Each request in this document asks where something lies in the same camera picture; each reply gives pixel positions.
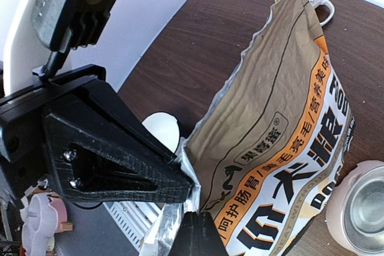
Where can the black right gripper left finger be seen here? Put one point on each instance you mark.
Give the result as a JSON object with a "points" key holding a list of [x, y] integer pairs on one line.
{"points": [[99, 151]]}

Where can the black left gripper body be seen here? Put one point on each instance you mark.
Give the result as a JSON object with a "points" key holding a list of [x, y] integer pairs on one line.
{"points": [[22, 133]]}

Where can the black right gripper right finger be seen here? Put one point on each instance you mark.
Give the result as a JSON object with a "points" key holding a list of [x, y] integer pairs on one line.
{"points": [[197, 236]]}

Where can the dog food bag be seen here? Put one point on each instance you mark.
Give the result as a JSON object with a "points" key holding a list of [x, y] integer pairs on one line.
{"points": [[267, 154]]}

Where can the pink double pet feeder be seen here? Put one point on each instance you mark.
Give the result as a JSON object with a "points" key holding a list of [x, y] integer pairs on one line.
{"points": [[337, 203]]}

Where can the pink white background object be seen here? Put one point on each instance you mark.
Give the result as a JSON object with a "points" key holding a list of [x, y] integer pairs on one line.
{"points": [[44, 215]]}

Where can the white ceramic bowl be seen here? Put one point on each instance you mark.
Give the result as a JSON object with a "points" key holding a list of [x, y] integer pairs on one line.
{"points": [[167, 129]]}

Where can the large steel feeder bowl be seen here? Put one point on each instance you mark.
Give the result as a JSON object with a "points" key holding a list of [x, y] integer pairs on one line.
{"points": [[363, 214]]}

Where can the aluminium front rail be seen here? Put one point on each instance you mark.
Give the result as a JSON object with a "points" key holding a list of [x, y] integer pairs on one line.
{"points": [[133, 218]]}

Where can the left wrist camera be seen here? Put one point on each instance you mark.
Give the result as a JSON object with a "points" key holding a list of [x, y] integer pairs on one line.
{"points": [[62, 25]]}

